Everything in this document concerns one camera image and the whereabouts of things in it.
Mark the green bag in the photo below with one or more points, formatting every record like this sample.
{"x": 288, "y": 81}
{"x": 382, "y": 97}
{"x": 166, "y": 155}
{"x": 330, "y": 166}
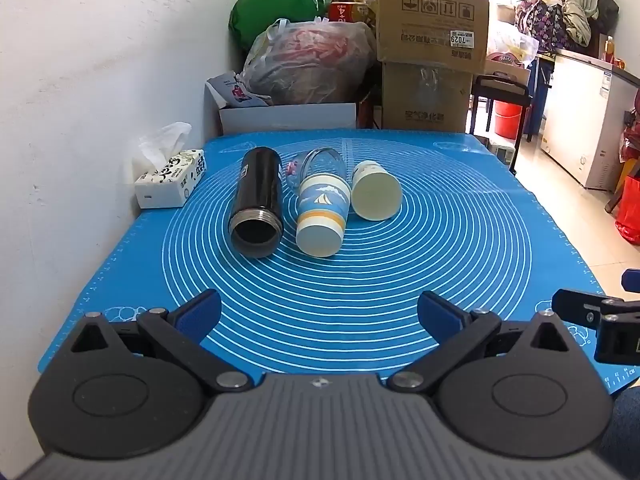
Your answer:
{"x": 275, "y": 0}

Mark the grey green cloth bundle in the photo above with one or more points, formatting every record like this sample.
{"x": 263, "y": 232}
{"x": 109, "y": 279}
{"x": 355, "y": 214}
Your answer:
{"x": 580, "y": 17}

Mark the brown cardboard box grey print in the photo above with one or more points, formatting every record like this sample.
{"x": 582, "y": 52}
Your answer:
{"x": 425, "y": 97}

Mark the purple floral bag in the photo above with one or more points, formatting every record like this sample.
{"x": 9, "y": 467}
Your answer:
{"x": 540, "y": 22}

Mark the clear plastic bag red contents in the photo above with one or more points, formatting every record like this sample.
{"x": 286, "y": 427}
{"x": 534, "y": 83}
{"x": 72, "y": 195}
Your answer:
{"x": 310, "y": 60}

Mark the blue white printed paper bag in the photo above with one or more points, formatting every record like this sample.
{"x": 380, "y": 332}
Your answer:
{"x": 232, "y": 90}

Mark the white open cardboard box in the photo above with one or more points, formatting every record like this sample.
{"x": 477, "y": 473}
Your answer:
{"x": 290, "y": 117}

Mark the black thermos cup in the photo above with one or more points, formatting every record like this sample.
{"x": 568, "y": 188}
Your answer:
{"x": 255, "y": 185}

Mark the blue silicone mat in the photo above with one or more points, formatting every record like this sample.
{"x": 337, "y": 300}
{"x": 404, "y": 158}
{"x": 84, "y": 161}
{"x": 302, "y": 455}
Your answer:
{"x": 360, "y": 280}

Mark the person's leg blue jeans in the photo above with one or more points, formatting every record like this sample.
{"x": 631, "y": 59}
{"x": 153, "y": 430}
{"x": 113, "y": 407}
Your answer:
{"x": 625, "y": 430}

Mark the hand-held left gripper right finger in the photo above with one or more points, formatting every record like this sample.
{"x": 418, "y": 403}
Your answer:
{"x": 439, "y": 316}

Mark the blue sailboat print paper cup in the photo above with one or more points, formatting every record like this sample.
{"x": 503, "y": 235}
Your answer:
{"x": 322, "y": 212}

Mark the small cardboard box round logo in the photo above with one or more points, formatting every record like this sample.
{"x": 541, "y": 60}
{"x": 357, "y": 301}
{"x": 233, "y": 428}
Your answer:
{"x": 507, "y": 66}

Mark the black metal stool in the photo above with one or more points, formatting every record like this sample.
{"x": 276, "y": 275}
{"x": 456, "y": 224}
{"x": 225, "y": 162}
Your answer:
{"x": 500, "y": 87}

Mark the red box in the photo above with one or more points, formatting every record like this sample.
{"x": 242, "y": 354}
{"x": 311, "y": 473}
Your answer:
{"x": 350, "y": 12}

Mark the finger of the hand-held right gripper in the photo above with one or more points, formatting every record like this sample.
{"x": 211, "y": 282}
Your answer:
{"x": 632, "y": 280}
{"x": 575, "y": 305}

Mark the red bucket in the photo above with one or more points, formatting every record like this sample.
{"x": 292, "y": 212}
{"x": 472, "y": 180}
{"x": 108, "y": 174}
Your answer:
{"x": 507, "y": 119}

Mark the wooden chair leg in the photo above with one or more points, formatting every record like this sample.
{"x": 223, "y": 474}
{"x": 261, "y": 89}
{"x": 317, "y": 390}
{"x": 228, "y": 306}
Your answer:
{"x": 622, "y": 182}

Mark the orange drink bottle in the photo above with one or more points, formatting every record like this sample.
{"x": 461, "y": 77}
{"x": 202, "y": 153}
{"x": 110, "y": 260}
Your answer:
{"x": 609, "y": 49}

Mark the cream white paper cup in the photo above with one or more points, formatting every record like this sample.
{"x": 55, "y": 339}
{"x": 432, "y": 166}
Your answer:
{"x": 375, "y": 195}

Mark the white yellow plastic bag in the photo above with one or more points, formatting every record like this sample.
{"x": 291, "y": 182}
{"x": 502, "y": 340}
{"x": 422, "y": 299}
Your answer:
{"x": 510, "y": 42}

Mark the white chest freezer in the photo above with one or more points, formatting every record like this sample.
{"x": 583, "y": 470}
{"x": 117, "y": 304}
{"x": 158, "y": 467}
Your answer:
{"x": 575, "y": 115}

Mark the clear glass cup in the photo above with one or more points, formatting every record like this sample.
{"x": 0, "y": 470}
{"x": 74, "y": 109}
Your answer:
{"x": 327, "y": 161}

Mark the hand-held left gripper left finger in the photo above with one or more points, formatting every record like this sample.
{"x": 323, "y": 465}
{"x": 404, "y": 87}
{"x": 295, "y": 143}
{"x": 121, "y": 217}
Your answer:
{"x": 200, "y": 316}

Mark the white printed tissue box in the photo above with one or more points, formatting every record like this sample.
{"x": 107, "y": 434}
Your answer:
{"x": 172, "y": 180}

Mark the large brown cardboard box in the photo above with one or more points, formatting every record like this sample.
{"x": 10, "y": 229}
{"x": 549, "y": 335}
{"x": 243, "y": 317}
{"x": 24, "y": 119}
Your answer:
{"x": 430, "y": 10}

